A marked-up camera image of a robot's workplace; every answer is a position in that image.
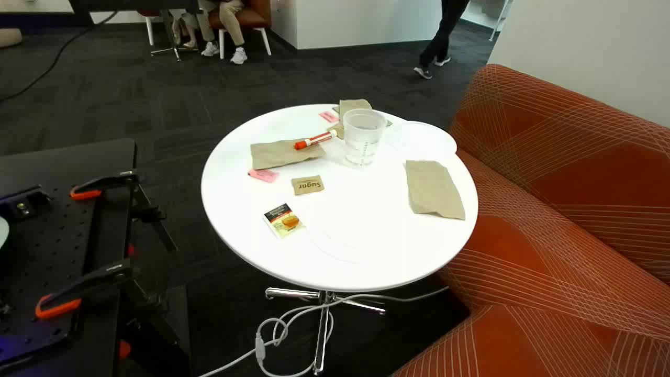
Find brown paper sugar packet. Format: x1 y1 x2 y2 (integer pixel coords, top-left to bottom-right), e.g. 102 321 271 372
288 174 326 199

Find orange chair with white legs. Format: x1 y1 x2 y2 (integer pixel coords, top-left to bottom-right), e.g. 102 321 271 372
208 0 275 60

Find black floor cable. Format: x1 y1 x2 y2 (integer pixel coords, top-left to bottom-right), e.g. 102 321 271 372
0 7 121 107

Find orange patterned sofa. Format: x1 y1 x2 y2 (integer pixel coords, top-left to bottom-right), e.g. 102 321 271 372
393 63 670 377

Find white cable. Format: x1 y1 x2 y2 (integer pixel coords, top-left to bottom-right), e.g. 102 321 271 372
197 282 453 377

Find black and orange sauce packet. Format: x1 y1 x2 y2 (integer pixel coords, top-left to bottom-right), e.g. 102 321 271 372
262 201 303 238

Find chrome table base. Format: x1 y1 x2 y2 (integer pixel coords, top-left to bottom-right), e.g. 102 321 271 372
262 282 390 377

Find black perforated breadboard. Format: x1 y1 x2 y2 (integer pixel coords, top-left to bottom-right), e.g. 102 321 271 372
0 183 106 369

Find walking person in dark trousers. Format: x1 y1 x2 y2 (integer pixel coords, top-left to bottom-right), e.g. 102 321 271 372
412 0 471 82

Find orange Expo dry-erase marker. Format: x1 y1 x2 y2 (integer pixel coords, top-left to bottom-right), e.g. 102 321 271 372
291 126 342 152

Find wide brown paper napkin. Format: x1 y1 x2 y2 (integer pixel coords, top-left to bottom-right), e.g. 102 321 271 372
250 135 329 174

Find white counter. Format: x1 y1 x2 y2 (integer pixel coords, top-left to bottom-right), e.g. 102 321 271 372
271 0 444 51

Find translucent plastic measuring cup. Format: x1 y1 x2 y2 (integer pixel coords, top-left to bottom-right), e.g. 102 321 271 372
339 107 390 170

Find black clamp with orange handle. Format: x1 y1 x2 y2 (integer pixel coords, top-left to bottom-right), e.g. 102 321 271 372
33 258 190 377
69 167 181 254

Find seated person legs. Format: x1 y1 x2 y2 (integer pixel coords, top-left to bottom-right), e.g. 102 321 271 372
166 5 202 51

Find seated person in tan trousers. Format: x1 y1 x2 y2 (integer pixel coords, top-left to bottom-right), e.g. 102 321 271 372
197 0 251 67

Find small folded brown napkin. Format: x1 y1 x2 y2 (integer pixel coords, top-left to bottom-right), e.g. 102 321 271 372
336 95 375 121

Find tan folded cloth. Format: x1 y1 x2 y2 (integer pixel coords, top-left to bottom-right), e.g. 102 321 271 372
402 159 466 221

